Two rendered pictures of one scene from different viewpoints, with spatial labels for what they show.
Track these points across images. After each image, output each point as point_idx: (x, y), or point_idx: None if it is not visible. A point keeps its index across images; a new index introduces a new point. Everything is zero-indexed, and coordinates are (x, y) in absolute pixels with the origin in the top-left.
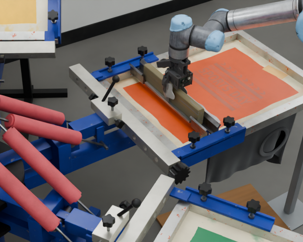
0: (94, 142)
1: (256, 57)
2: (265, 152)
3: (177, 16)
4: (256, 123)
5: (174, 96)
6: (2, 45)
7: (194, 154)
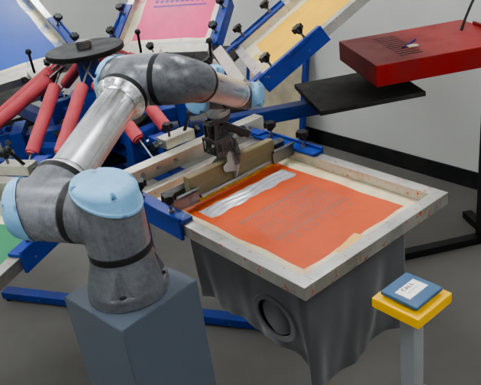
0: (150, 155)
1: None
2: (269, 325)
3: (215, 64)
4: (198, 231)
5: (211, 163)
6: (232, 67)
7: None
